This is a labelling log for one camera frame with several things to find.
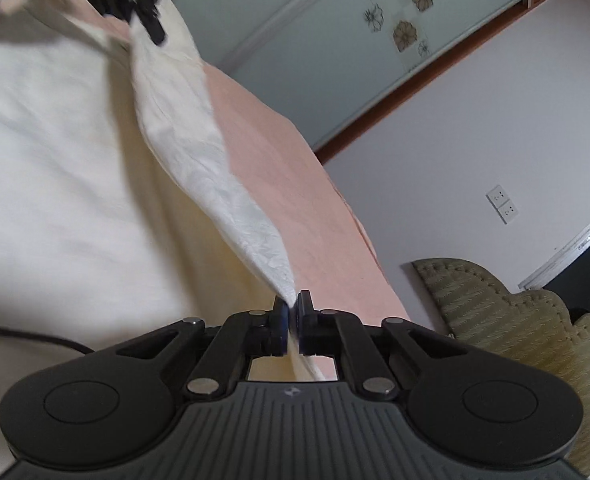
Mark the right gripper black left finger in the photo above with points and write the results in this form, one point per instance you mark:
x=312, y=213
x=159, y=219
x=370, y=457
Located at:
x=198, y=362

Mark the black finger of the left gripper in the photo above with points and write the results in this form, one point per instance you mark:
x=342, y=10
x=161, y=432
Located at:
x=150, y=25

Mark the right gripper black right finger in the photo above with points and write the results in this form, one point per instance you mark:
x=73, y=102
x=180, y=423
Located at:
x=380, y=363

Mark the cream white pants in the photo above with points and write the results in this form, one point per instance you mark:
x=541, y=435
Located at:
x=75, y=185

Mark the pink bed sheet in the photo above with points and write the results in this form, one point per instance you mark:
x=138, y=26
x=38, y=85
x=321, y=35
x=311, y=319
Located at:
x=295, y=185

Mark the olive green padded headboard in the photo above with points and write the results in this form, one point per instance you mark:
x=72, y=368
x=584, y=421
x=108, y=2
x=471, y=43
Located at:
x=532, y=328

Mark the frosted glass wardrobe door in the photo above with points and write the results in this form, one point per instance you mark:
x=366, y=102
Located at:
x=322, y=63

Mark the white wall socket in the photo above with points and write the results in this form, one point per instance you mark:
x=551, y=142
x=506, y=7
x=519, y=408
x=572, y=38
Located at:
x=502, y=204

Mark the dark window with frame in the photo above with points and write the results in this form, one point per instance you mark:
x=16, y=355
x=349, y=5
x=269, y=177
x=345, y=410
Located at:
x=567, y=274

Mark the brown wooden door frame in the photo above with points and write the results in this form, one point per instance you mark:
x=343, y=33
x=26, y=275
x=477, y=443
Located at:
x=422, y=78

